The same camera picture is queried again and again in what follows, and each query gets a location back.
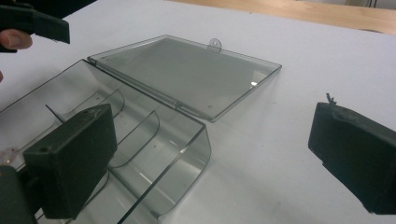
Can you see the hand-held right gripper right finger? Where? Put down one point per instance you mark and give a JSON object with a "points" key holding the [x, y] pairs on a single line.
{"points": [[355, 155]]}

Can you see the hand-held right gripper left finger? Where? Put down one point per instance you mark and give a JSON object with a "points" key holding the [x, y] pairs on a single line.
{"points": [[71, 161]]}

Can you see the wooden table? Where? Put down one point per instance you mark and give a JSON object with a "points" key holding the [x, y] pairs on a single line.
{"points": [[311, 12]]}

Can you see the clear grey plastic compartment box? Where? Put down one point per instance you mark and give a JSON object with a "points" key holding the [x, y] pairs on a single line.
{"points": [[174, 71]]}

